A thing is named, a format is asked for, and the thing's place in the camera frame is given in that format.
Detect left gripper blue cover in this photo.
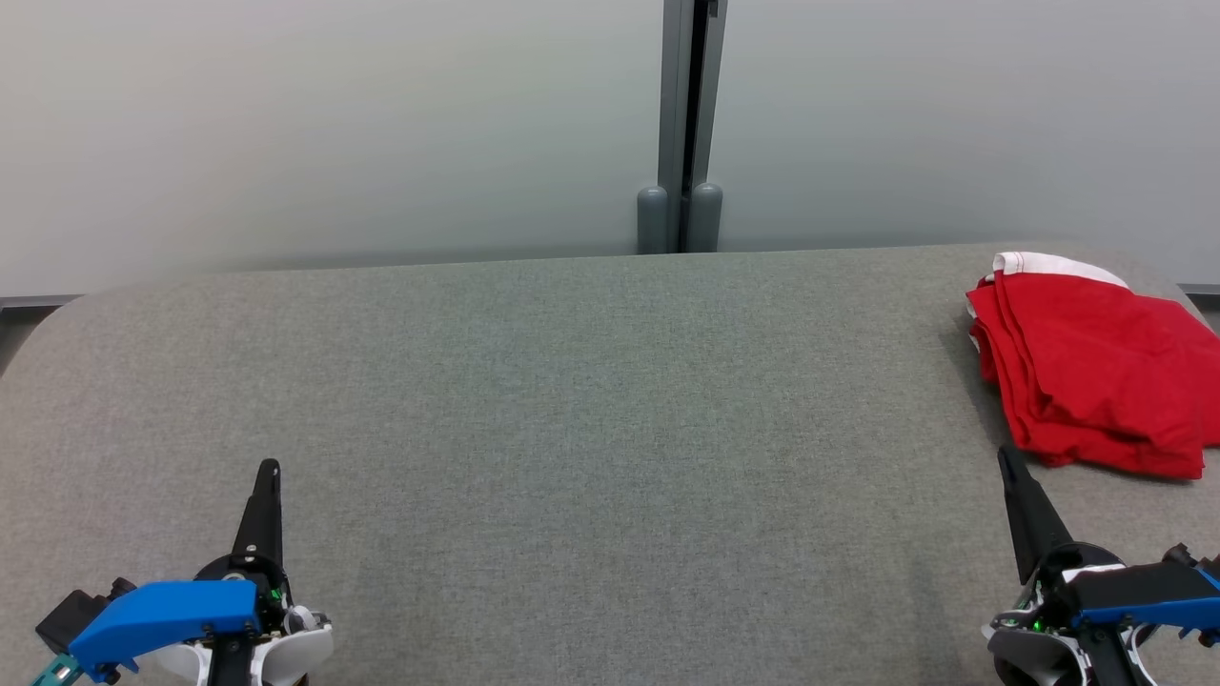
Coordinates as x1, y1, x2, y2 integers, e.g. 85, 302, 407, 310
69, 459, 292, 680

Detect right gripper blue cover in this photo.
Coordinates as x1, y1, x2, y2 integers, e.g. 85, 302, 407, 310
997, 446, 1220, 631

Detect grey metal partition post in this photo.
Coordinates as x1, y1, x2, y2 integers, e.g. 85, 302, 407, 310
658, 0, 728, 254

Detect left camera cable teal plug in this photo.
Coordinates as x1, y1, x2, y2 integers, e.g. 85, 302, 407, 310
29, 653, 82, 686

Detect red jersey with black numbers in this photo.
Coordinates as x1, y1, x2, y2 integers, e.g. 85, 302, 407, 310
972, 324, 1207, 480

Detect red shorts with white stripe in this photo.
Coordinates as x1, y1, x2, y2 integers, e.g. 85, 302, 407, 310
966, 252, 1220, 449

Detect grey cylindrical post foot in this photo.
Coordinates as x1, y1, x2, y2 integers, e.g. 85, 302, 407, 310
637, 186, 671, 255
688, 183, 723, 253

